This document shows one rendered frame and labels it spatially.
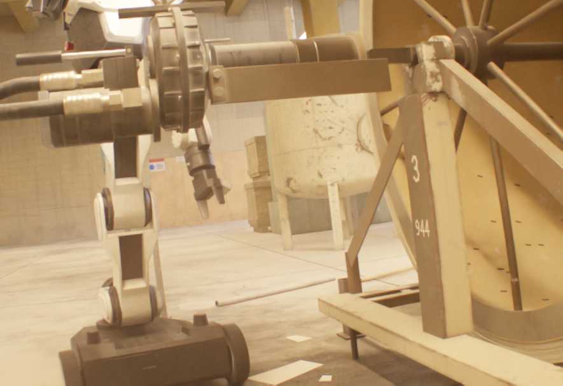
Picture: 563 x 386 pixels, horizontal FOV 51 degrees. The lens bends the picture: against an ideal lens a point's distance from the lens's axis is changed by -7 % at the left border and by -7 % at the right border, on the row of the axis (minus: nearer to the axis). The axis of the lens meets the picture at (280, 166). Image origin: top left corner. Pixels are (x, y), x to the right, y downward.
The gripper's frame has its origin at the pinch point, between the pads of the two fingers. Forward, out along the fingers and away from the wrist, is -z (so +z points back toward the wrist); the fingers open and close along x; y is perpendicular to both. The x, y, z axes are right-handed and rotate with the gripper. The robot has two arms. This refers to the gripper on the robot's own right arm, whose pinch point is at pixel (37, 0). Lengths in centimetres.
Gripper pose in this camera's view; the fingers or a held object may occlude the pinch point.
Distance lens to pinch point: 156.2
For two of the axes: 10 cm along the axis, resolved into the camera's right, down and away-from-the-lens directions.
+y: 9.7, -1.0, 2.3
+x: 2.3, -0.7, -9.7
